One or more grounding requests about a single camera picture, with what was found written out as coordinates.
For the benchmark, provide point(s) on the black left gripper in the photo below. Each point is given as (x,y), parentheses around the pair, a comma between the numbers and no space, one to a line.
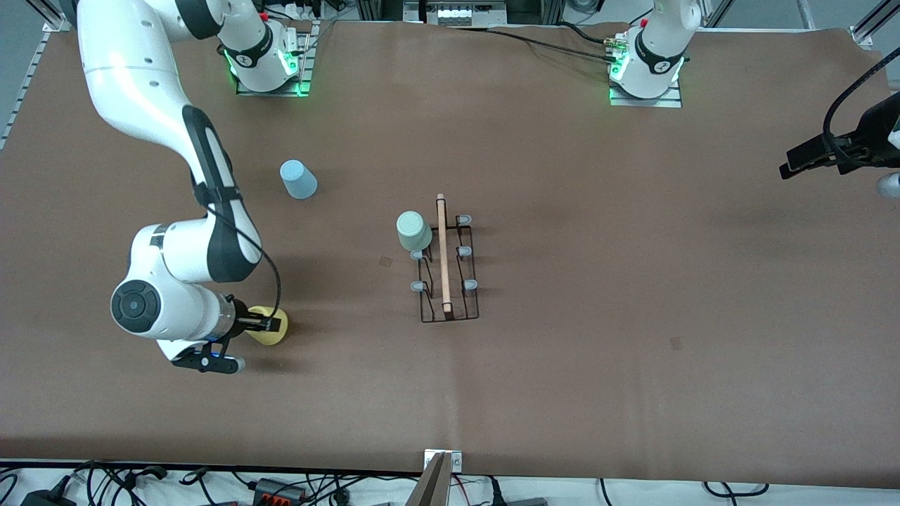
(876,131)

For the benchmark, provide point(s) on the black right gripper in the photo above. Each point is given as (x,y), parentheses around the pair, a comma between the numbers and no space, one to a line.
(241,317)

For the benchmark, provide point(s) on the yellow plastic cup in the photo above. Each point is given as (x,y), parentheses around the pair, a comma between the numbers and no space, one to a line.
(275,339)

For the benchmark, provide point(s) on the pale green plastic cup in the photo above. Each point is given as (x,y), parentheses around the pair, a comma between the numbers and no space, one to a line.
(413,230)

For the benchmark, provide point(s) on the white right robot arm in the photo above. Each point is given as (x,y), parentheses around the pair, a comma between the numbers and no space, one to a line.
(133,84)

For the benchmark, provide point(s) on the light blue plastic cup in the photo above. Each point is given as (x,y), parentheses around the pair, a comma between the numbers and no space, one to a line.
(299,181)

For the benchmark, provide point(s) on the black orange connector block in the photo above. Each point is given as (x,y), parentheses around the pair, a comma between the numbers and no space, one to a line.
(278,490)

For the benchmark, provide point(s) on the black power adapter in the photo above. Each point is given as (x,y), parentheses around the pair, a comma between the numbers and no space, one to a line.
(46,495)

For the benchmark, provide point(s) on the black power plug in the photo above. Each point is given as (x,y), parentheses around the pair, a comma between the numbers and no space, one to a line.
(496,492)

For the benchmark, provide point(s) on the brown table mat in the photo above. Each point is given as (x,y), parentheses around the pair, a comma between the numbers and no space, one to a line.
(562,393)

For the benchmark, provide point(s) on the white power strip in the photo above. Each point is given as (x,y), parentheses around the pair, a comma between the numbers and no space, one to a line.
(302,10)

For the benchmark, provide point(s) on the grey terminal block device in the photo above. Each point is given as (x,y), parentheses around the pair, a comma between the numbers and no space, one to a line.
(460,13)

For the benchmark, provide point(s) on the aluminium corner frame profile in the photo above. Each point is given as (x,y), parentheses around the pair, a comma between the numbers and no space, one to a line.
(872,24)

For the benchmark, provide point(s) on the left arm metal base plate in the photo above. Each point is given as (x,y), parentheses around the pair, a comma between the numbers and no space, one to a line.
(671,102)

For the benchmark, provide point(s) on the perforated aluminium side rail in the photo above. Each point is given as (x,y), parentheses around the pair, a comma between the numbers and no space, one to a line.
(28,77)

